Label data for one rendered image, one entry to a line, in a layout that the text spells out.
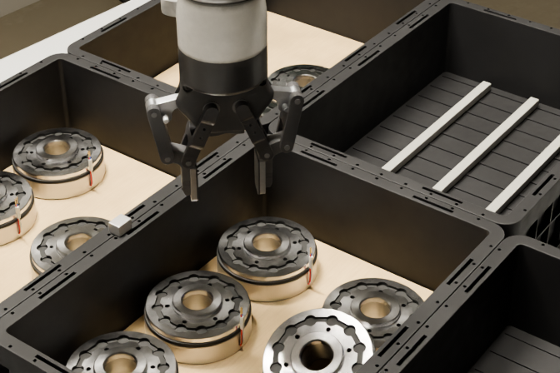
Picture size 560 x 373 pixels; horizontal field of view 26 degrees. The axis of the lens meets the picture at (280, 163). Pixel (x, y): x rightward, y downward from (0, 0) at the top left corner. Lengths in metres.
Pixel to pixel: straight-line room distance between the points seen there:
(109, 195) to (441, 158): 0.39
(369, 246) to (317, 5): 0.53
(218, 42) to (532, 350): 0.44
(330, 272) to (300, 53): 0.47
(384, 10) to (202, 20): 0.69
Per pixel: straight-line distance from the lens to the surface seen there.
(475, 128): 1.51
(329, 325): 1.12
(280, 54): 1.65
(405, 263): 1.25
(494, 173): 1.43
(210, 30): 0.97
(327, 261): 1.28
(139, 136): 1.42
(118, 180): 1.41
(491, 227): 1.18
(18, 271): 1.29
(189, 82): 1.01
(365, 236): 1.26
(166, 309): 1.18
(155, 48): 1.59
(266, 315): 1.21
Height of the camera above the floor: 1.63
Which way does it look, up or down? 34 degrees down
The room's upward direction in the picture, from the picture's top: straight up
